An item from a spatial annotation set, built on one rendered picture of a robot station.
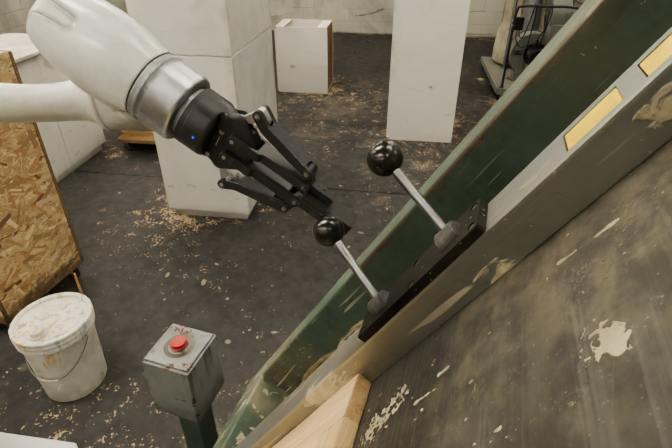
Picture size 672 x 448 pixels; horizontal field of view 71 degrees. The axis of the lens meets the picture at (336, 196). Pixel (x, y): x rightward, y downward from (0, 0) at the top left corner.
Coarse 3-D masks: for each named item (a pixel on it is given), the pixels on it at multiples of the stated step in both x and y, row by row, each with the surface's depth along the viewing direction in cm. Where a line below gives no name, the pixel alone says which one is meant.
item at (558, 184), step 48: (624, 96) 33; (576, 144) 35; (624, 144) 33; (528, 192) 37; (576, 192) 36; (480, 240) 41; (528, 240) 39; (432, 288) 45; (480, 288) 43; (384, 336) 50; (336, 384) 56; (288, 432) 65
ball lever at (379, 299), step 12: (324, 216) 54; (336, 216) 55; (312, 228) 55; (324, 228) 53; (336, 228) 53; (324, 240) 54; (336, 240) 54; (348, 252) 53; (348, 264) 53; (360, 276) 52; (372, 288) 51; (372, 300) 51; (384, 300) 50; (372, 312) 51
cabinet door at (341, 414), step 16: (352, 384) 53; (368, 384) 54; (336, 400) 55; (352, 400) 51; (320, 416) 57; (336, 416) 51; (352, 416) 50; (304, 432) 58; (320, 432) 53; (336, 432) 48; (352, 432) 48
